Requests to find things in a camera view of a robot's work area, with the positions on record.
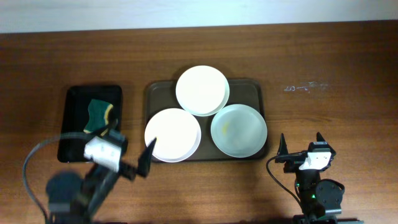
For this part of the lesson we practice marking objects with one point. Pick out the black plastic tray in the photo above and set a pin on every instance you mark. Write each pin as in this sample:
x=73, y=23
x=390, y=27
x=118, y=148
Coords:
x=78, y=98

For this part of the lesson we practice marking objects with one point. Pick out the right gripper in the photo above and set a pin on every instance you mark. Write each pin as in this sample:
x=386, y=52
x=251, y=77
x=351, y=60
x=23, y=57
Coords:
x=294, y=162

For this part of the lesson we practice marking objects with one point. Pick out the green and yellow sponge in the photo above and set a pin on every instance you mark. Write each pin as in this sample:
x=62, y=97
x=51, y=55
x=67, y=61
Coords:
x=98, y=122

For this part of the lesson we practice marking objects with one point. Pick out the light blue plate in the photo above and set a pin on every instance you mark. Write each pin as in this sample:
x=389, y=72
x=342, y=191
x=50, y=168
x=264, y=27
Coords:
x=239, y=131

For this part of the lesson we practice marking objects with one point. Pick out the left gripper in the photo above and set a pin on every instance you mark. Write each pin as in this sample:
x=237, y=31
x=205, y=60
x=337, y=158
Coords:
x=125, y=160

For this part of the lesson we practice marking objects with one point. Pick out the pink plate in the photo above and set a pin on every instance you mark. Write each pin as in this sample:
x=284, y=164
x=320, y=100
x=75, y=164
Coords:
x=177, y=134

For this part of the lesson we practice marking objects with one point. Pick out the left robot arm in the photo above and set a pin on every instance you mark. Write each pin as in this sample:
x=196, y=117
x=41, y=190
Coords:
x=75, y=199

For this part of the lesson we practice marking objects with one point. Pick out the cream white plate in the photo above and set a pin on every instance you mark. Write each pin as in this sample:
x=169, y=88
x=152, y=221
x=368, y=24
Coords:
x=202, y=90

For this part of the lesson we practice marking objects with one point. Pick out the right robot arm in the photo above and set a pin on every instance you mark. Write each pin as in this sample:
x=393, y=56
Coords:
x=319, y=199

